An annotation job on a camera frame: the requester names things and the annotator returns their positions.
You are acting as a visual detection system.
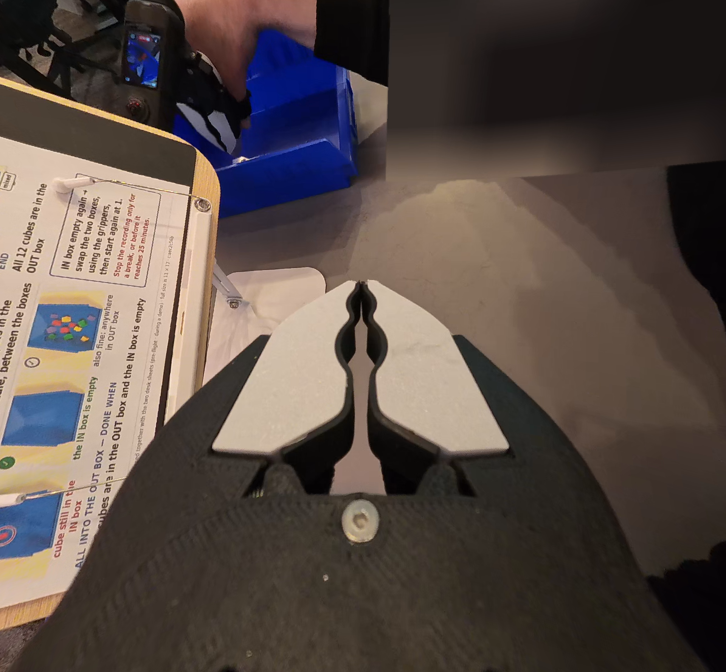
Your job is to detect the blue plastic bin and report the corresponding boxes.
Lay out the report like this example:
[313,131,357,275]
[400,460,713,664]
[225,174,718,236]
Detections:
[173,30,359,219]

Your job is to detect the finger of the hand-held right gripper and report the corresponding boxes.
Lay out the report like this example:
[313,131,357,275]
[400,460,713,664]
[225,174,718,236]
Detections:
[207,109,239,154]
[177,102,228,152]

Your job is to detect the person's right hand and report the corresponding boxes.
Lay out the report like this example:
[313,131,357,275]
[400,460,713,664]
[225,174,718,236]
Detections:
[173,0,284,108]

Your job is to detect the wooden display board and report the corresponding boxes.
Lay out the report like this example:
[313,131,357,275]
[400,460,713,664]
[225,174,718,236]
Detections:
[0,78,221,630]

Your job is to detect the metal support rod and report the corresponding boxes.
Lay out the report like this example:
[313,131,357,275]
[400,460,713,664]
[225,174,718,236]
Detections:
[213,264,244,310]

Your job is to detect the printed instruction sheet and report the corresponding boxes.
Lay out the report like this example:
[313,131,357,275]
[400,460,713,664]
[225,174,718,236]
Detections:
[0,136,194,610]

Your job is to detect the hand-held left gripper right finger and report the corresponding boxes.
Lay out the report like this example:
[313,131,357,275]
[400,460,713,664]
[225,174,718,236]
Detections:
[362,278,510,497]

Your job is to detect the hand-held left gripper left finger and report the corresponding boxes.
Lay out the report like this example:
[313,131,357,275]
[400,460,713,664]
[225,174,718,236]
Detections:
[211,279,364,496]

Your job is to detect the thin metal wire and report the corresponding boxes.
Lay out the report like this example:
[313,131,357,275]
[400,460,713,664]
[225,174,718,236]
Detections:
[54,173,205,208]
[0,476,128,508]

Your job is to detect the black chair base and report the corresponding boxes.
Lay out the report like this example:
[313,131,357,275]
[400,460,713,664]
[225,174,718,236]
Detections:
[0,0,145,95]

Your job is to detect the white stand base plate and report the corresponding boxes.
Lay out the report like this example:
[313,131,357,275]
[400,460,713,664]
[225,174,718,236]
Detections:
[201,267,328,386]

